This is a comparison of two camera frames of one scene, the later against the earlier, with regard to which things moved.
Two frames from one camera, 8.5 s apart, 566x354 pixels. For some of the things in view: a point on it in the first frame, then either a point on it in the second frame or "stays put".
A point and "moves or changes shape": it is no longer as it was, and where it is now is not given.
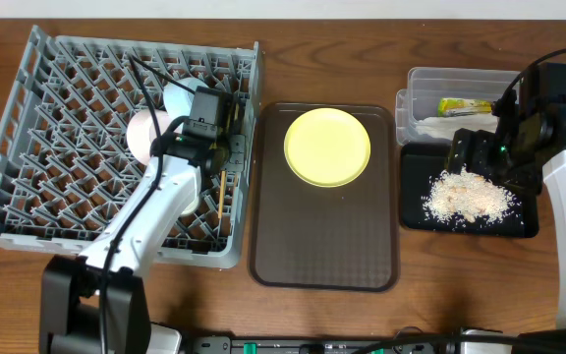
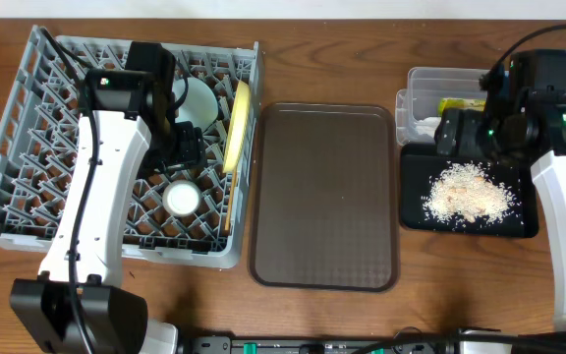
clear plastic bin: x=438 y=101 stays put
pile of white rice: x=464 y=197 stays put
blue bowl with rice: x=179 y=102 stays put
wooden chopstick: x=222 y=185 -> x=231 y=200
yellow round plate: x=326 y=147 moves or changes shape
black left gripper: x=236 y=147 -> x=185 y=148
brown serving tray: x=306 y=236 stays put
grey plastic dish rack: x=59 y=172 stays put
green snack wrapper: x=448 y=106 stays put
